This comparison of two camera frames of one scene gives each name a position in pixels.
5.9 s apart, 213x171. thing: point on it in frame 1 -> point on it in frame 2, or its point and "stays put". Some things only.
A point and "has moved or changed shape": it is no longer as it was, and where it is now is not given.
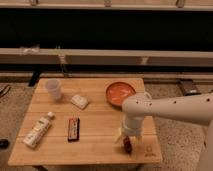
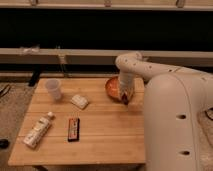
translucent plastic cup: x=53 y=86 stays put
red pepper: x=127 y=144 has moved or changed shape
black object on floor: x=4 y=143 stays put
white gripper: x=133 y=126 -> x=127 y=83
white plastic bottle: x=38 y=131 stays put
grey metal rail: x=101 y=56 stays put
